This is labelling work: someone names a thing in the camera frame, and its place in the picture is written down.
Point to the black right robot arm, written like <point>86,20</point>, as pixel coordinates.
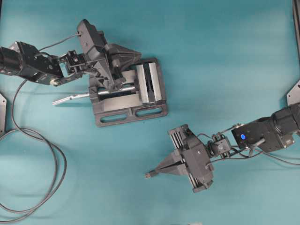
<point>267,133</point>

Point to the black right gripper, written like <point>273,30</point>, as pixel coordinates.
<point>190,158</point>

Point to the grey bracket plate right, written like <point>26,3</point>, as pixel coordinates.
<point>293,96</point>

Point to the grey bracket plate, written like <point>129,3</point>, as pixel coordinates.
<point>293,96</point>
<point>3,107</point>

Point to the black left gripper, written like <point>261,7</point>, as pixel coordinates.
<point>107,74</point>

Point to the grey bracket plate left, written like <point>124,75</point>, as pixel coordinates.
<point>3,107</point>

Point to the black aluminium frame rail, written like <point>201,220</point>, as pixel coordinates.
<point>296,19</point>

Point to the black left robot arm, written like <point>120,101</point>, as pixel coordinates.
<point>26,61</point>

